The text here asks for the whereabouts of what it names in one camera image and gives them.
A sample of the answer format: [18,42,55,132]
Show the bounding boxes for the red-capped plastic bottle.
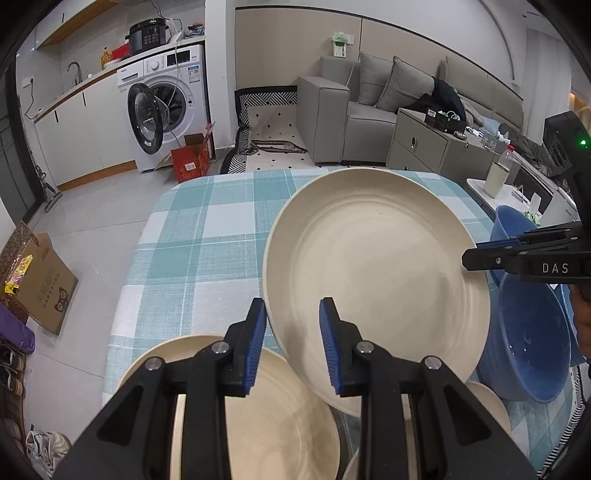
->
[496,144,516,185]

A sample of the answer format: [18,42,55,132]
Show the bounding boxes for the cream tumbler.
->
[483,161,509,198]

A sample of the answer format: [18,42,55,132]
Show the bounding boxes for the olive jacket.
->
[508,136,555,171]

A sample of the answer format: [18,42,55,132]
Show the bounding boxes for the white kitchen base cabinet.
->
[32,69,139,188]

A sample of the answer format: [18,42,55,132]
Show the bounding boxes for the white washing machine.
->
[116,44,211,174]

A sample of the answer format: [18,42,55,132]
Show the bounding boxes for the person's right hand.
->
[571,295,591,360]

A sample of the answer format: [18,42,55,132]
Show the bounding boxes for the black and cream patterned rug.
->
[217,87,324,175]

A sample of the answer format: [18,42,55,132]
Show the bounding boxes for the stick vacuum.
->
[32,143,63,213]

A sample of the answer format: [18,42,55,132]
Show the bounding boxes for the dark glass door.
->
[0,69,38,222]

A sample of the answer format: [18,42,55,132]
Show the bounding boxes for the cream round plate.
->
[115,335,342,480]
[344,381,512,480]
[262,167,491,417]

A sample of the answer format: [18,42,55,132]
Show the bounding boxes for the dark jacket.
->
[406,79,469,125]

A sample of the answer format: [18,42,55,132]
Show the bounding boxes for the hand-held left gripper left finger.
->
[53,298,269,480]

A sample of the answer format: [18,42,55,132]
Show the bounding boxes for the teal checked tablecloth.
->
[102,168,578,480]

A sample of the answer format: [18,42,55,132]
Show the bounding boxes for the shoe rack with shoes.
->
[0,342,27,407]

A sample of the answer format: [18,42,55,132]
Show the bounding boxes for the blue bowl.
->
[488,205,542,287]
[477,272,574,403]

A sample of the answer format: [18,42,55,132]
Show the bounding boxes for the red cardboard box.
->
[171,121,217,185]

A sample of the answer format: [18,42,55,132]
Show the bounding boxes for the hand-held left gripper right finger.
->
[318,296,540,480]

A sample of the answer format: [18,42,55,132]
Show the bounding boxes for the black pressure cooker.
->
[128,19,168,55]

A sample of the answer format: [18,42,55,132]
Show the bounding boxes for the purple bag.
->
[0,305,37,355]

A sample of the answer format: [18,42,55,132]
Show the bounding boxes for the grey sofa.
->
[297,48,527,168]

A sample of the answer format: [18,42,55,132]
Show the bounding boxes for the black box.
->
[425,108,462,132]

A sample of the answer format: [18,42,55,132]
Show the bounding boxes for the grey pillow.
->
[376,56,437,114]
[358,51,398,106]

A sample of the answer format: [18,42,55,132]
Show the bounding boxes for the grey drawer cabinet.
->
[385,107,504,185]

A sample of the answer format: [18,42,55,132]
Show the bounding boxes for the marble-top coffee table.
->
[466,178,580,232]

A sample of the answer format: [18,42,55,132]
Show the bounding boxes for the brown cardboard box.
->
[0,220,79,335]

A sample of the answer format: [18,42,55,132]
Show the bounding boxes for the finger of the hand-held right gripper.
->
[462,239,585,278]
[475,222,584,252]

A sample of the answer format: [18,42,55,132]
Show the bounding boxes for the white upper kitchen cabinets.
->
[34,0,116,49]

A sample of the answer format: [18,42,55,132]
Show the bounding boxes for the metal wire rack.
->
[249,138,308,155]

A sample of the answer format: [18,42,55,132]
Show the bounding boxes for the green-topped white wall device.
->
[331,31,355,60]

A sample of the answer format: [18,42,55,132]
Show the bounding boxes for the white plastic bag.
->
[25,429,72,478]

